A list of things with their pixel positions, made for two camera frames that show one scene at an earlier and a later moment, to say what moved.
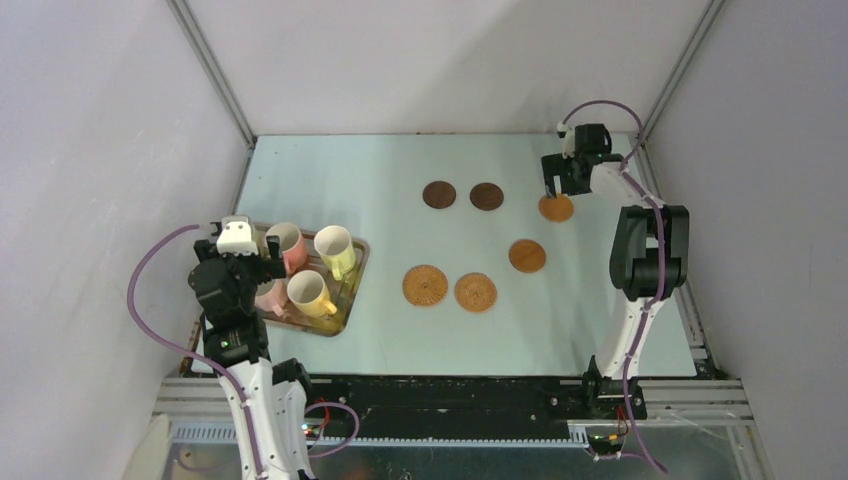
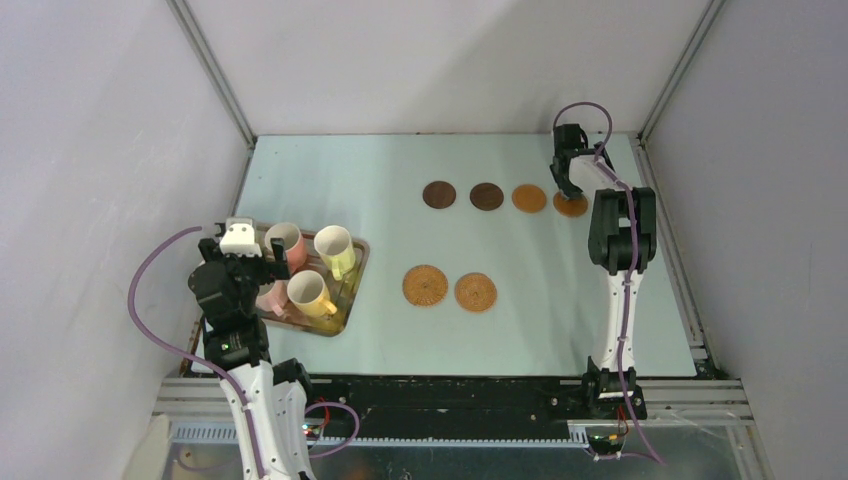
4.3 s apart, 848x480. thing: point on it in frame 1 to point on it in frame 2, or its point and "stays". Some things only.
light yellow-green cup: (335, 246) stays
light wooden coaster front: (527, 256) to (569, 208)
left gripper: (267, 268) stays
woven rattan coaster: (475, 292) stays
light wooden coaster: (557, 209) to (529, 198)
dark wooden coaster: (439, 194) stays
